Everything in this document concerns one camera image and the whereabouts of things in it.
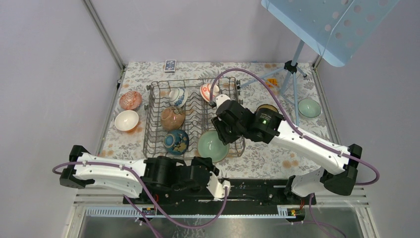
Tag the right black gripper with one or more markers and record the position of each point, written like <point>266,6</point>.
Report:
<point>219,124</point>

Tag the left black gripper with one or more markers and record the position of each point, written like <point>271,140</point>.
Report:
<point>207,161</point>

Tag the pale green bowl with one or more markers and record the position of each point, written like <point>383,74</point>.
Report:
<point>210,146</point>

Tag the black patterned bowl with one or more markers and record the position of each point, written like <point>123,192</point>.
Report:
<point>267,106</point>

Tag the green dotted white bowl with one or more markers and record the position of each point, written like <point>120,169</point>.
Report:
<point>309,108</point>

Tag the orange bowl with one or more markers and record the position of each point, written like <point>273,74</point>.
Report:
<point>126,120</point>

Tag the blue white zigzag bowl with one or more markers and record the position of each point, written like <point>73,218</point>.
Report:
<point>130,100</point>

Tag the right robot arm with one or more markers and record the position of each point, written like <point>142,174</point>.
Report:
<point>336,173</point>

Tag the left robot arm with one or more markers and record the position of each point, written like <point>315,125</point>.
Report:
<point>160,175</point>

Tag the dark blue bowl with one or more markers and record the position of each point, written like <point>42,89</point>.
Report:
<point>176,142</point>

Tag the red white bowl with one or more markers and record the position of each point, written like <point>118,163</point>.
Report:
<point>205,91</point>

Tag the orange butterfly toy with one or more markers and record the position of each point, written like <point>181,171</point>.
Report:
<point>271,82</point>

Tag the white blue floral bowl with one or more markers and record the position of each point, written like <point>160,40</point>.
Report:
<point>178,97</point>

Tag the brown floral bowl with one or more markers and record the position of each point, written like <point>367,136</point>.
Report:
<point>172,118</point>

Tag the playing card box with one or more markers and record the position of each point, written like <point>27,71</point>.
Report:
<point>170,66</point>

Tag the blue music stand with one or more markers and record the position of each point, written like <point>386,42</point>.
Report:
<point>334,29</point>

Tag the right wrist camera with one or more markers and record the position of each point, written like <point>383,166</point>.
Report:
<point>218,100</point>

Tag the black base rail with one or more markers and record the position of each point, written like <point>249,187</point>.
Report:
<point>191,196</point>

